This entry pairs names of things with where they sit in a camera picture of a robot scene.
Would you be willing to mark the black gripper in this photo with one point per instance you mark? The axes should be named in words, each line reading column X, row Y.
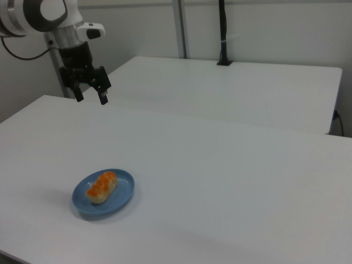
column 75, row 59

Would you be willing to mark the orange glazed bread roll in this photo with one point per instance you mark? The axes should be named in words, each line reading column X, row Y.
column 101, row 187

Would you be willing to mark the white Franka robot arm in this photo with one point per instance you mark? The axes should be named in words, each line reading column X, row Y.
column 16, row 16

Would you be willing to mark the blue round plate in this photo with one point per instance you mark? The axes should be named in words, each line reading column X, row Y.
column 122, row 192

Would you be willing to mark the white side table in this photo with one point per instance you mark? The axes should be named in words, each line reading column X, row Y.
column 220, row 90

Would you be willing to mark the grey metal stand post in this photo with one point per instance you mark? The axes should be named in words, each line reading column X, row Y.
column 57, row 67

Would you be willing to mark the aluminium frame post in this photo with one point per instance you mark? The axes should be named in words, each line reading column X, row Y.
column 181, row 27

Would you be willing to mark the black camera pole with base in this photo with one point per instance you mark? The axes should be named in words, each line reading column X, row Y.
column 223, row 27

